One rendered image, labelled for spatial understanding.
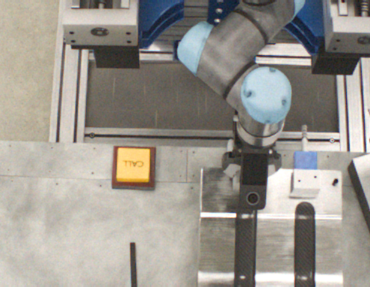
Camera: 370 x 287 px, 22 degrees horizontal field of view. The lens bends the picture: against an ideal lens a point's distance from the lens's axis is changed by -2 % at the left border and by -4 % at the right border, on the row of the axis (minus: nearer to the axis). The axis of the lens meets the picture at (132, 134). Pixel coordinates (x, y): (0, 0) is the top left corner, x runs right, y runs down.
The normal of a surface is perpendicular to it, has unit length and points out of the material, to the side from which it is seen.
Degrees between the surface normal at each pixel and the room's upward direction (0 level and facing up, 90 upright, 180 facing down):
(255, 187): 29
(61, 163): 0
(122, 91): 0
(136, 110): 0
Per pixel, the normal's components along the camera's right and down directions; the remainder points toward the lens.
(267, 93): -0.03, -0.35
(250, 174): -0.09, 0.15
